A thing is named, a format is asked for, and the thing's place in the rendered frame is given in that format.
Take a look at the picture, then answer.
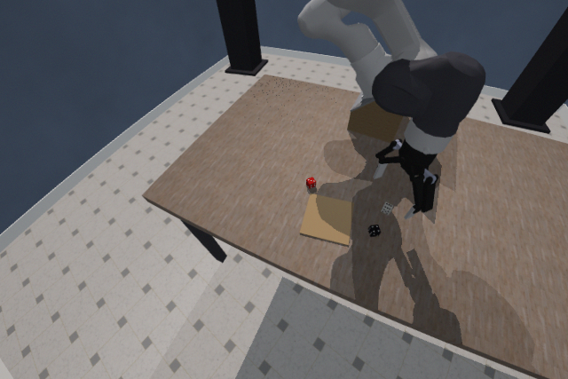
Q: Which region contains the tan square mat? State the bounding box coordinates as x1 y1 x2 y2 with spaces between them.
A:
300 193 354 246

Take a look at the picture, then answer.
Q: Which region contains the red die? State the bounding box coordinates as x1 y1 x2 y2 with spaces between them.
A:
306 177 316 189

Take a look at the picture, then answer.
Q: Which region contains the white die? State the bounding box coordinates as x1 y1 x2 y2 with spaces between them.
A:
381 202 393 215

